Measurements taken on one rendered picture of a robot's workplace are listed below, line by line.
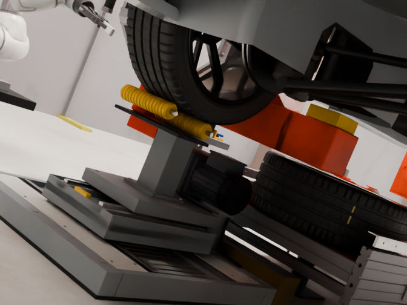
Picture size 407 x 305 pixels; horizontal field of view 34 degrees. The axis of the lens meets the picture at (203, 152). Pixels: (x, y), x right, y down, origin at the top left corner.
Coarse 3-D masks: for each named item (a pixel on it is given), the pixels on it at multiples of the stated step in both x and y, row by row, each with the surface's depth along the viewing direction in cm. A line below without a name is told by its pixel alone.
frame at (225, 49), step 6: (126, 6) 219; (120, 12) 220; (126, 12) 218; (120, 18) 220; (126, 18) 217; (126, 24) 219; (126, 30) 222; (126, 36) 223; (126, 42) 226; (222, 42) 256; (222, 48) 256; (228, 48) 253; (234, 48) 254; (222, 54) 258; (228, 54) 253; (222, 60) 254; (228, 60) 254; (132, 66) 231; (204, 66) 253; (210, 66) 255; (222, 66) 253; (198, 72) 251; (204, 72) 249; (210, 72) 250; (204, 78) 249
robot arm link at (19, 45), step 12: (0, 12) 300; (12, 12) 301; (0, 24) 297; (12, 24) 298; (24, 24) 304; (12, 36) 298; (24, 36) 305; (0, 48) 294; (12, 48) 300; (24, 48) 307; (0, 60) 304; (12, 60) 306
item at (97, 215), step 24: (48, 192) 218; (72, 192) 210; (96, 192) 222; (96, 216) 200; (120, 216) 198; (144, 216) 214; (120, 240) 201; (144, 240) 208; (168, 240) 216; (192, 240) 224
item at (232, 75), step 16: (192, 32) 202; (192, 48) 204; (208, 48) 237; (240, 48) 247; (192, 64) 206; (240, 64) 246; (208, 80) 244; (224, 80) 243; (240, 80) 240; (208, 96) 216; (224, 96) 229; (240, 96) 230
